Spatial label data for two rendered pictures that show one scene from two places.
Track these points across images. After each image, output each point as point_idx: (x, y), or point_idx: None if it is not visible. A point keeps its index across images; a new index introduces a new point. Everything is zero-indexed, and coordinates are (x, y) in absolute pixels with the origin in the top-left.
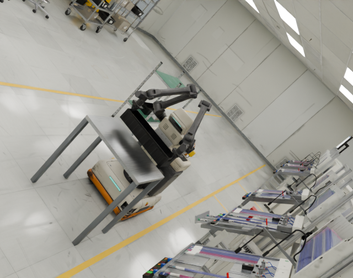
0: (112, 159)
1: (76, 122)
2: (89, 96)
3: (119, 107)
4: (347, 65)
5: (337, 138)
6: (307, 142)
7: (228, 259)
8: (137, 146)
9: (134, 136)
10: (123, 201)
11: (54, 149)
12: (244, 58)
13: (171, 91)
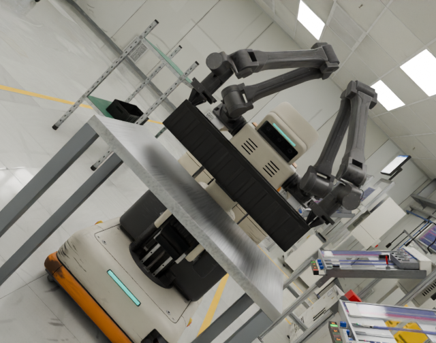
0: (102, 226)
1: None
2: (3, 86)
3: (69, 110)
4: (428, 46)
5: None
6: (313, 164)
7: None
8: (209, 199)
9: (99, 167)
10: (148, 329)
11: None
12: (219, 41)
13: (288, 57)
